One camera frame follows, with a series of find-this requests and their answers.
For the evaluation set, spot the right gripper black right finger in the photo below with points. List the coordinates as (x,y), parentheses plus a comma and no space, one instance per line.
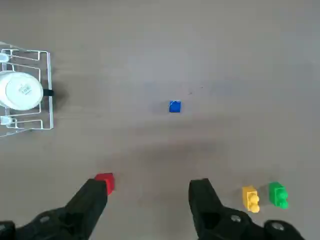
(207,207)

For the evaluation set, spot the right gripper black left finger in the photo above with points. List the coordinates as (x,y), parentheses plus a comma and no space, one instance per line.
(82,207)

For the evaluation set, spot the red wooden cube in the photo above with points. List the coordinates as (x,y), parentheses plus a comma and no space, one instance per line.
(108,181)

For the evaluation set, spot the blue wooden cube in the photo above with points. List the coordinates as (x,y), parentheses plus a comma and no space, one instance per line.
(175,106)

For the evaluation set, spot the yellow plastic building brick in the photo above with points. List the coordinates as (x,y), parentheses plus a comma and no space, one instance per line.
(250,197)

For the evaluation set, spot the green plastic building brick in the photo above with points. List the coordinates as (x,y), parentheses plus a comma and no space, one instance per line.
(277,194)

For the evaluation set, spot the black clip on rack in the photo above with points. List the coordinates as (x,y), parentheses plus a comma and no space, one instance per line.
(48,92)

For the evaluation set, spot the white ceramic cup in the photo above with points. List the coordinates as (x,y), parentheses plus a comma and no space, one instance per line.
(21,90)

